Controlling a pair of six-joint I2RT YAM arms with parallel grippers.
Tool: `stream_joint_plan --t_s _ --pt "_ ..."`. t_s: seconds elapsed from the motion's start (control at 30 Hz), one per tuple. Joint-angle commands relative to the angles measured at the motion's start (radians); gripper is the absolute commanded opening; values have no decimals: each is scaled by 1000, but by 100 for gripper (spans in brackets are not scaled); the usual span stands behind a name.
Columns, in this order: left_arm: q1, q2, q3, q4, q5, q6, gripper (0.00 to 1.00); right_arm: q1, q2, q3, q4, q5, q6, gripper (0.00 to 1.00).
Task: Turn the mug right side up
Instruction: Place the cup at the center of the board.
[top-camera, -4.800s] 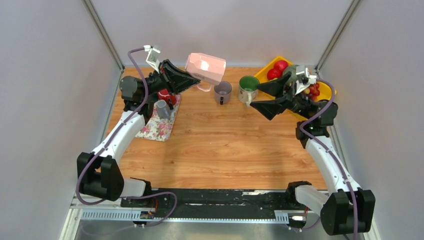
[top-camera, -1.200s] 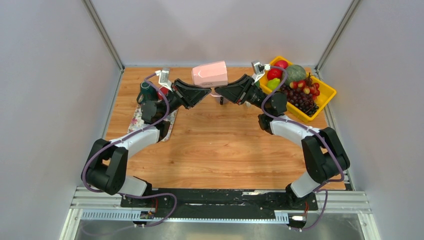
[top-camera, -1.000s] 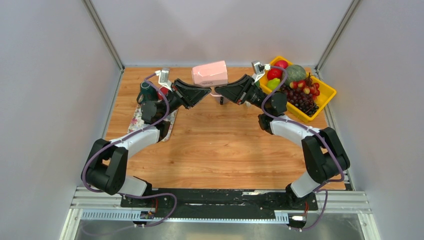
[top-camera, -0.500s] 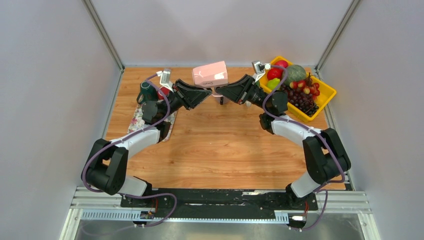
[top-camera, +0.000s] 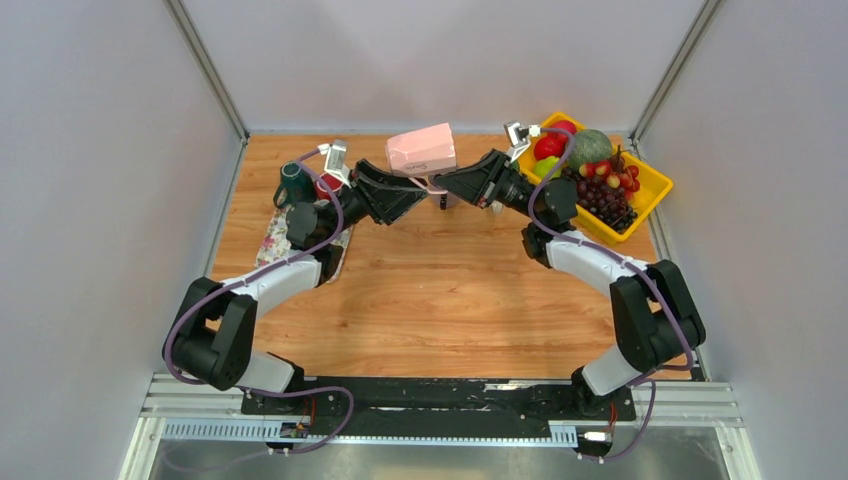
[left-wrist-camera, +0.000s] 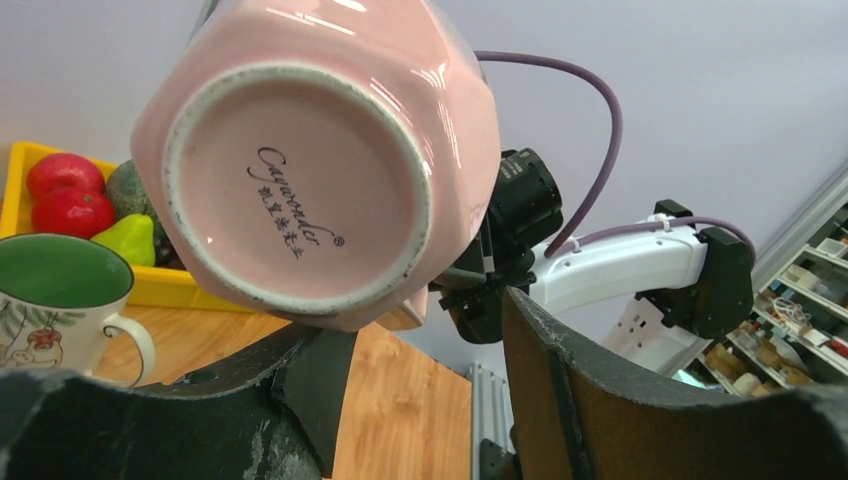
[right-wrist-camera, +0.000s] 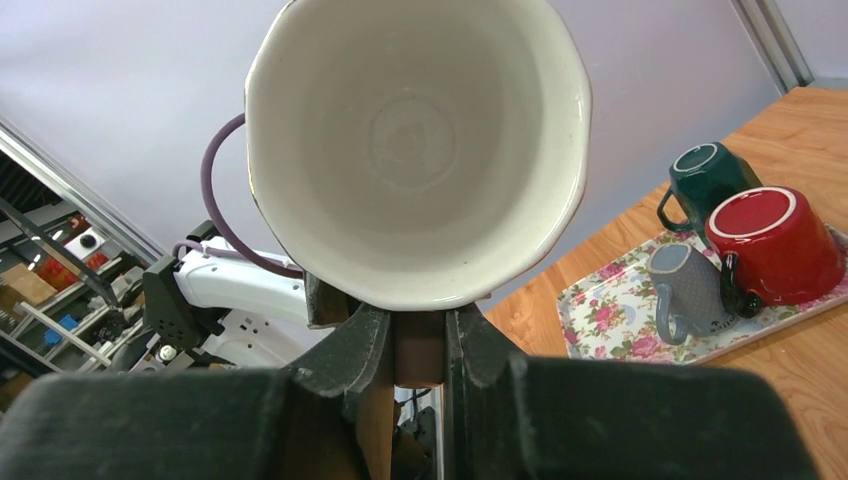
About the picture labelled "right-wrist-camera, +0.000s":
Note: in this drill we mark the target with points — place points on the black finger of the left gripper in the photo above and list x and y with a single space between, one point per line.
326 305

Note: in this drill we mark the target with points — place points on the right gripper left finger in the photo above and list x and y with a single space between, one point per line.
326 415

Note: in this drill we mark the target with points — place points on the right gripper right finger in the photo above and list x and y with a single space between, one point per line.
510 415

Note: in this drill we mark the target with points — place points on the pink faceted mug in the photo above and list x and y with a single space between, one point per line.
417 155

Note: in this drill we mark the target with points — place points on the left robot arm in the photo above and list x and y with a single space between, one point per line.
207 305

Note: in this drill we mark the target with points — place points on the left arm base link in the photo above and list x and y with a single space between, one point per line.
254 341

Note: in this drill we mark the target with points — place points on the grey blue mug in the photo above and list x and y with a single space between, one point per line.
689 303

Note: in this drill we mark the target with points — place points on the dark green mug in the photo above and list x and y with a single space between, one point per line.
701 179

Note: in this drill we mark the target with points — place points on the red mug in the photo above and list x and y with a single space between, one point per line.
774 250

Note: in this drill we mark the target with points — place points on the floral serving tray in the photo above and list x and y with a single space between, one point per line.
609 314

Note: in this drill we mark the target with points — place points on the background storage shelf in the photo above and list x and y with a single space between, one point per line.
51 319

